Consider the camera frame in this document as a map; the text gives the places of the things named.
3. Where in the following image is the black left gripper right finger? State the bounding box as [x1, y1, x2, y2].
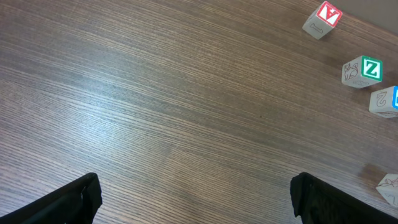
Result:
[290, 172, 397, 224]

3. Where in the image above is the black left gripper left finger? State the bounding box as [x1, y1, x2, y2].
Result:
[1, 172, 103, 224]

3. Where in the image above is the red I wooden block upper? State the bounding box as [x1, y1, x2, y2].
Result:
[376, 174, 397, 208]

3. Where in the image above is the blue wooden block left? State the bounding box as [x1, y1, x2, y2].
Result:
[369, 86, 397, 118]

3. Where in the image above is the green Z wooden block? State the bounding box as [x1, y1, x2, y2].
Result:
[341, 55, 383, 88]

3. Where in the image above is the red Y wooden block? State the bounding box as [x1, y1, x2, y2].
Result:
[302, 1, 343, 40]

